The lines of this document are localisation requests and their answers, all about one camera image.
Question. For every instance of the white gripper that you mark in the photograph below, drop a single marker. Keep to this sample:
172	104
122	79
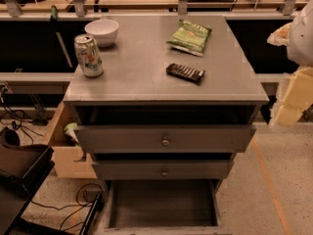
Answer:
301	38

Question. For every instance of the green white 7up can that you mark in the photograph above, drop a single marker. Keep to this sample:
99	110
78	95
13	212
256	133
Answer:
88	56

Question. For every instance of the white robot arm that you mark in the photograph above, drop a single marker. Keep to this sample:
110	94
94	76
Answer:
299	49

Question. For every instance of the grey top drawer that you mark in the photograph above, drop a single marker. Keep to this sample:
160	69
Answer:
164	129

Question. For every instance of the grey drawer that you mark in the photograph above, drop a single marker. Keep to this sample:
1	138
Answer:
162	166
164	129
161	207

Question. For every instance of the grey drawer cabinet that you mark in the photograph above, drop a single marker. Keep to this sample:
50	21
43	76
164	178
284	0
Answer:
135	73

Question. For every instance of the grey bottom drawer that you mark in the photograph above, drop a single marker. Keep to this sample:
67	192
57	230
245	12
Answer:
161	207

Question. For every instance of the grey middle drawer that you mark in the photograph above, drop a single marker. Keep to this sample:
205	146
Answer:
162	166

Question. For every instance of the dark chocolate bar wrapper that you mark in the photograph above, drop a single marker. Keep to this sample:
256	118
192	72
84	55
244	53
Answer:
185	73

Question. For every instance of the green chip bag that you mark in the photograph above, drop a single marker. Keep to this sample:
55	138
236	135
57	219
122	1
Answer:
190	37

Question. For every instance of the white ceramic bowl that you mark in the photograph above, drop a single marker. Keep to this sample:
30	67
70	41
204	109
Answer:
104	31

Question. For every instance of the green white bag in box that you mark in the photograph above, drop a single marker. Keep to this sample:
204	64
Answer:
70	134

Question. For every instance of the light wooden box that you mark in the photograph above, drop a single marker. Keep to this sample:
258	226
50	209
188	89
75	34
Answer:
69	160

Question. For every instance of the black cart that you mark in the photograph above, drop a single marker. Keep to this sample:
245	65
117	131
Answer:
22	171

